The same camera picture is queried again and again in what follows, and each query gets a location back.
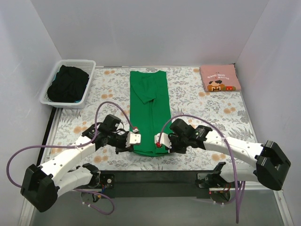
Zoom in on green t shirt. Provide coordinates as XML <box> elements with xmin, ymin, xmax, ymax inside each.
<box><xmin>130</xmin><ymin>71</ymin><xmax>171</xmax><ymax>157</ymax></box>

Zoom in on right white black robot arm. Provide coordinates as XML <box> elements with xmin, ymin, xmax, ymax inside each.
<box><xmin>168</xmin><ymin>119</ymin><xmax>291</xmax><ymax>191</ymax></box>

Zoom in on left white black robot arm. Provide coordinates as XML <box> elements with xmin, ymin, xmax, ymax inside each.
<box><xmin>21</xmin><ymin>114</ymin><xmax>141</xmax><ymax>212</ymax></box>

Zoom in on floral patterned table mat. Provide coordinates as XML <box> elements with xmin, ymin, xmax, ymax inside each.
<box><xmin>44</xmin><ymin>67</ymin><xmax>256</xmax><ymax>170</ymax></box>

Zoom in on white plastic laundry basket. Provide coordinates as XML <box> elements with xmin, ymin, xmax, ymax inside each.
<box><xmin>40</xmin><ymin>59</ymin><xmax>96</xmax><ymax>109</ymax></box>

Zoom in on black clothes in basket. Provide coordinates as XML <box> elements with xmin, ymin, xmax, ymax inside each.
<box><xmin>47</xmin><ymin>65</ymin><xmax>89</xmax><ymax>103</ymax></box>

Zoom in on folded pink printed t shirt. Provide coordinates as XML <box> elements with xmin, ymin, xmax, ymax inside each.
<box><xmin>200</xmin><ymin>64</ymin><xmax>241</xmax><ymax>92</ymax></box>

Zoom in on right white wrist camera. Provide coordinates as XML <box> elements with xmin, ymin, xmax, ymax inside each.
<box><xmin>154</xmin><ymin>133</ymin><xmax>172</xmax><ymax>149</ymax></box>

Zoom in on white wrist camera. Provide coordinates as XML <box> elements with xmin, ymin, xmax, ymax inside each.
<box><xmin>126</xmin><ymin>131</ymin><xmax>141</xmax><ymax>146</ymax></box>
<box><xmin>154</xmin><ymin>133</ymin><xmax>172</xmax><ymax>149</ymax></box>

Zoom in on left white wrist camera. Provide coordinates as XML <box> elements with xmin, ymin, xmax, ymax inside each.
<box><xmin>126</xmin><ymin>131</ymin><xmax>141</xmax><ymax>146</ymax></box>

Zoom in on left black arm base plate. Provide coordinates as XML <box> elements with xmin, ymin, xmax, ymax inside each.
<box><xmin>78</xmin><ymin>173</ymin><xmax>115</xmax><ymax>190</ymax></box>

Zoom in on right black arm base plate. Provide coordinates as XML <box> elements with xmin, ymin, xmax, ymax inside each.
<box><xmin>196</xmin><ymin>173</ymin><xmax>235</xmax><ymax>189</ymax></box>

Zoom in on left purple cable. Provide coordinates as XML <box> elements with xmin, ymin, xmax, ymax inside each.
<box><xmin>6</xmin><ymin>101</ymin><xmax>139</xmax><ymax>215</ymax></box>

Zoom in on aluminium frame rail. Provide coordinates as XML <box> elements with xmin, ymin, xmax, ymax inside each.
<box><xmin>19</xmin><ymin>171</ymin><xmax>293</xmax><ymax>226</ymax></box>

